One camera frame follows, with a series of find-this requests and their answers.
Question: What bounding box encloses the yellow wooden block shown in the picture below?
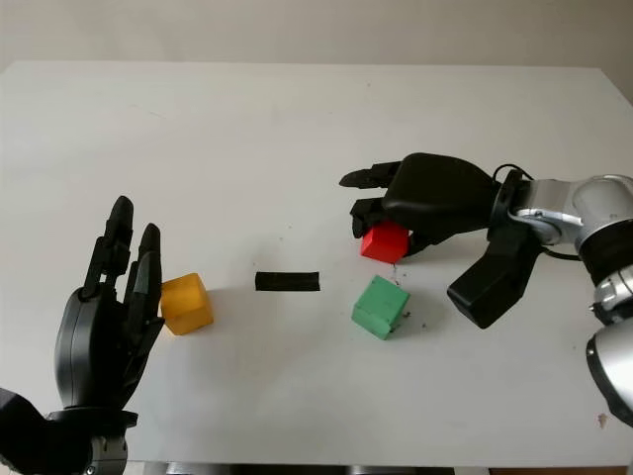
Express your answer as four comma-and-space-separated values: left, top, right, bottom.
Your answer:
160, 272, 216, 337

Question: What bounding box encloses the black tape strip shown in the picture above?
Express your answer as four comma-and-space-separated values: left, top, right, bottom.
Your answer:
254, 270, 321, 294

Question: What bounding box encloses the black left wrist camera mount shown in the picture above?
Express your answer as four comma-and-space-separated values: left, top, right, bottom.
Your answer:
0, 386, 98, 475

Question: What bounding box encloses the green wooden block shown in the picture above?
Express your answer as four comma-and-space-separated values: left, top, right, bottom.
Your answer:
351, 275, 411, 341

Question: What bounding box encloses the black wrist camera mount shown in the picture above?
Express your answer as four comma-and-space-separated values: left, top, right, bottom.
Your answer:
0, 386, 98, 475
446, 222, 541, 331

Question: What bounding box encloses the dark robot torso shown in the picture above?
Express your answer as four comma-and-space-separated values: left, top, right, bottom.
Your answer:
165, 462, 489, 475

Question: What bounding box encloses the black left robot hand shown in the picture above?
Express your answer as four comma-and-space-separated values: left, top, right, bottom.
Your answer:
47, 195, 166, 430

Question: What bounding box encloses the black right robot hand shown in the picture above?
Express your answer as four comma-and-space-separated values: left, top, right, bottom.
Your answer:
338, 152, 523, 261

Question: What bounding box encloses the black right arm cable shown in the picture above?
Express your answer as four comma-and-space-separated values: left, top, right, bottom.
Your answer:
492, 164, 526, 188

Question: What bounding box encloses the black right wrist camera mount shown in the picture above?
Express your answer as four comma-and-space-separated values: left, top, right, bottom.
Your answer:
446, 222, 541, 331

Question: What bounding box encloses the red wooden block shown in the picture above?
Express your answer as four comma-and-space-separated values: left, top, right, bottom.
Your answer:
360, 221, 410, 264

